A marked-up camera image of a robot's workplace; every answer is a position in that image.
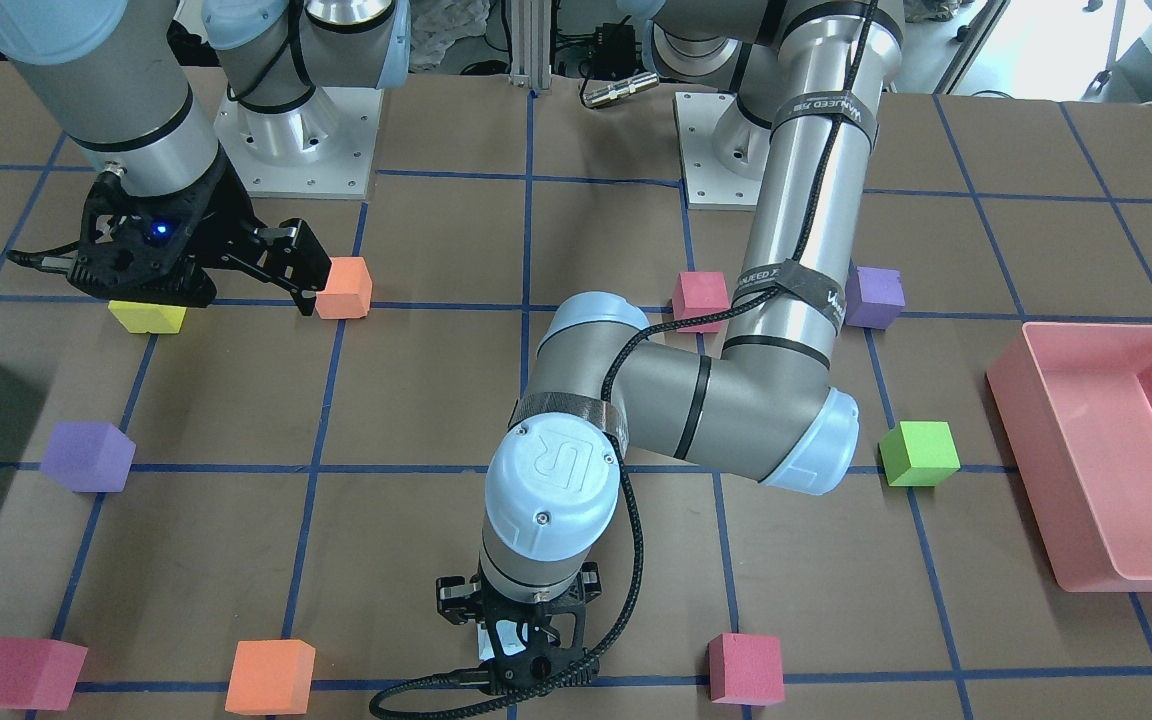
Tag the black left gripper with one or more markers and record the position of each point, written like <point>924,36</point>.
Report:
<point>457,596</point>

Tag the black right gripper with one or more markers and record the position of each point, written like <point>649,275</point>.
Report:
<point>223,222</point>

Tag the orange foam block near arm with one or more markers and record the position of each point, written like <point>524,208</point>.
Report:
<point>348,291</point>

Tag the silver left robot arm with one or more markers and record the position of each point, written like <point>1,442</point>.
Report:
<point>744,390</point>

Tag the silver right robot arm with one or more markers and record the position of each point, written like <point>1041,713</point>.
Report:
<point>106,72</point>

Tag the crimson foam block near arm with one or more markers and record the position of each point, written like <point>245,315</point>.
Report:
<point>699,294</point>

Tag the yellow foam block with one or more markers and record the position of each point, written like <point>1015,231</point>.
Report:
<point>139,318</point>

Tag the crimson foam block outer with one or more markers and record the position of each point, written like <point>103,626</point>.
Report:
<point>745,669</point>

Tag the orange foam block outer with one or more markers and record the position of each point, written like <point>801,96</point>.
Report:
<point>271,678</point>

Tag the purple foam block far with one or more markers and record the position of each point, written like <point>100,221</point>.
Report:
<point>88,456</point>

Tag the green foam block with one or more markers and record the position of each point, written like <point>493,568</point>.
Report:
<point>918,454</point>

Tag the purple foam block near tray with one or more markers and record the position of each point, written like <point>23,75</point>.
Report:
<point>875,297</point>

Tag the crimson foam block far corner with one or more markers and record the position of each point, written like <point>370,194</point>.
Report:
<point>39,674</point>

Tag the pink plastic tray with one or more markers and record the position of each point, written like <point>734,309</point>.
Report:
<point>1076,403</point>

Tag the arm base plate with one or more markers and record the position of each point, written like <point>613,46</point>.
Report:
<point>322,150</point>
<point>723,154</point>

